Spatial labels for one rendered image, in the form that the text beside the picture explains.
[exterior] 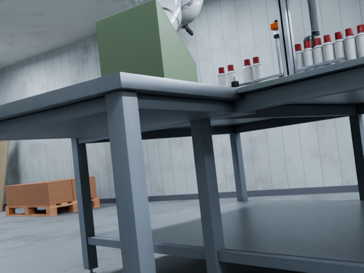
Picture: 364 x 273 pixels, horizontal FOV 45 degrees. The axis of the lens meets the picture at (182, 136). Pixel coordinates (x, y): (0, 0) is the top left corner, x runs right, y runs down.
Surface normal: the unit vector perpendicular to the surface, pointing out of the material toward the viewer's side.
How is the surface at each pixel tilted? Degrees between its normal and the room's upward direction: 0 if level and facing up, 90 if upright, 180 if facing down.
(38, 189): 90
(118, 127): 90
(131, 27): 90
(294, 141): 90
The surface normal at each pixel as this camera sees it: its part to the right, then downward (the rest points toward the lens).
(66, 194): 0.77, -0.11
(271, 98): -0.73, 0.05
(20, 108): -0.58, 0.03
